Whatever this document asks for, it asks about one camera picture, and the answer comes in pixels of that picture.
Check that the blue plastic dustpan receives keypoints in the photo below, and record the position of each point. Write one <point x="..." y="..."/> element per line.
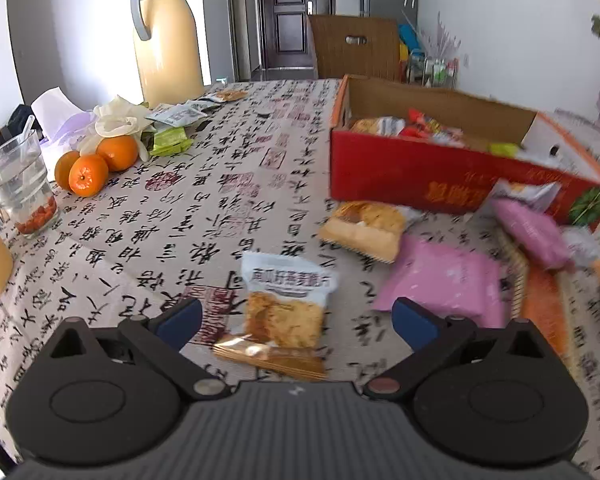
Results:
<point x="409" y="35"/>

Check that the black bag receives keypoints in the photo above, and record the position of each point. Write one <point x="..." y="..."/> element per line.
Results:
<point x="15" y="120"/>

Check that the red yellow snack packet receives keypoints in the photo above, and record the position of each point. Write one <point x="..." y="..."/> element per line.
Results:
<point x="430" y="127"/>

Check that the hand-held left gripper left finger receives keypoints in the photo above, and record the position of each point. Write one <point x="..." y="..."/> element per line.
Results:
<point x="180" y="317"/>

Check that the white paper sheet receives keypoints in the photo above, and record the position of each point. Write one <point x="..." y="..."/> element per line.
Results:
<point x="57" y="107"/>

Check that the pale dried branch bundle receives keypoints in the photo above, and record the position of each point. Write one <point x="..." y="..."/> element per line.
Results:
<point x="442" y="37"/>

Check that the orange cracker packet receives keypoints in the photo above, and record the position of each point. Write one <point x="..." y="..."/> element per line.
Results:
<point x="367" y="230"/>

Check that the dark white sachet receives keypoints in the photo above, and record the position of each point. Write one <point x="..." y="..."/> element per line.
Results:
<point x="202" y="104"/>

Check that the dark brown entrance door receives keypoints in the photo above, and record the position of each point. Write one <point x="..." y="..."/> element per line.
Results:
<point x="295" y="25"/>

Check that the orange flat packet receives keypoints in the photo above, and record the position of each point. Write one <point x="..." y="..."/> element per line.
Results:
<point x="547" y="305"/>

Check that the small cracker packet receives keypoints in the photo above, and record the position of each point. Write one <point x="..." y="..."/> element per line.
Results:
<point x="231" y="96"/>

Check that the red cardboard box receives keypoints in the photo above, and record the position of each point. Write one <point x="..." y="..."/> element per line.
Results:
<point x="405" y="175"/>

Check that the clear glass cup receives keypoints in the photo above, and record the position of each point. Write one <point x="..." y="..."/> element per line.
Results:
<point x="22" y="190"/>

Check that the wooden chair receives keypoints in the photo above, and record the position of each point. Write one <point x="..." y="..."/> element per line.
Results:
<point x="355" y="50"/>

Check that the metal trolley rack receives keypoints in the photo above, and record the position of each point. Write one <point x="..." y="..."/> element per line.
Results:
<point x="432" y="72"/>

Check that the orange fruit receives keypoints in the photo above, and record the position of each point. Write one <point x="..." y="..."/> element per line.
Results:
<point x="89" y="176"/>
<point x="117" y="152"/>
<point x="62" y="170"/>

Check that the round cookie packet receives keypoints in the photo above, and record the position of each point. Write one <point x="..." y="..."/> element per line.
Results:
<point x="287" y="305"/>

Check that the gold brown snack packet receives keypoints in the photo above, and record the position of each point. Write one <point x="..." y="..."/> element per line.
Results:
<point x="275" y="357"/>

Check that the white cracker packet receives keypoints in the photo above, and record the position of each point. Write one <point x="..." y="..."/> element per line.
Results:
<point x="377" y="126"/>

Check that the yellow bag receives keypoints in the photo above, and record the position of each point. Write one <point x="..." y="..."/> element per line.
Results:
<point x="404" y="55"/>

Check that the green snack packet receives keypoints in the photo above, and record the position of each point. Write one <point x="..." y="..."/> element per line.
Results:
<point x="505" y="149"/>
<point x="172" y="141"/>

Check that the yellow thermos jug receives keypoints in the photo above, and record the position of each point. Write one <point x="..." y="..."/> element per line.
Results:
<point x="167" y="45"/>

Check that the silver cracker packet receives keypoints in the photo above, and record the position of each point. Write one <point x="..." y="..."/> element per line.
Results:
<point x="525" y="195"/>

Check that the grey interior door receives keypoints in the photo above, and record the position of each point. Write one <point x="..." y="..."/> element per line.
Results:
<point x="240" y="20"/>

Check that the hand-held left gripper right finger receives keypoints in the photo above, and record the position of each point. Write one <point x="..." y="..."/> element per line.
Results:
<point x="412" y="322"/>

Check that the pink snack packet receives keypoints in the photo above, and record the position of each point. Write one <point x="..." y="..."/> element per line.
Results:
<point x="535" y="232"/>
<point x="440" y="275"/>

